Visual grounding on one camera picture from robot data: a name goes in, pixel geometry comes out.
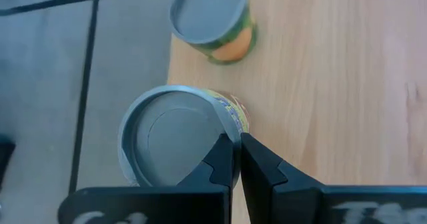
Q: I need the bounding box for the green can with orange picture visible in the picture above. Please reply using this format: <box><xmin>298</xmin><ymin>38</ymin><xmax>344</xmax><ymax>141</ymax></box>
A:
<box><xmin>169</xmin><ymin>0</ymin><xmax>258</xmax><ymax>66</ymax></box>

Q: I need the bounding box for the wooden shelf with black legs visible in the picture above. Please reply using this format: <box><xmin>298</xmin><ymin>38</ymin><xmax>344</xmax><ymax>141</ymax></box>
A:
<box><xmin>166</xmin><ymin>0</ymin><xmax>388</xmax><ymax>224</ymax></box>

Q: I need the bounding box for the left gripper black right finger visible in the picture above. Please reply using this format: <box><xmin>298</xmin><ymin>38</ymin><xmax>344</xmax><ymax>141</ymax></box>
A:
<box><xmin>240</xmin><ymin>133</ymin><xmax>324</xmax><ymax>224</ymax></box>

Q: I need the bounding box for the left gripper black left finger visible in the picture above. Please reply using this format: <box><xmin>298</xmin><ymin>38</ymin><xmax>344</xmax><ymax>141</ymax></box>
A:
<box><xmin>176</xmin><ymin>133</ymin><xmax>234</xmax><ymax>189</ymax></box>

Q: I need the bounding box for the yellow-green spaghetti sauce can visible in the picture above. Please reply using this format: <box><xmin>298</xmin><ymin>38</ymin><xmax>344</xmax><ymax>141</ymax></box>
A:
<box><xmin>117</xmin><ymin>85</ymin><xmax>251</xmax><ymax>189</ymax></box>

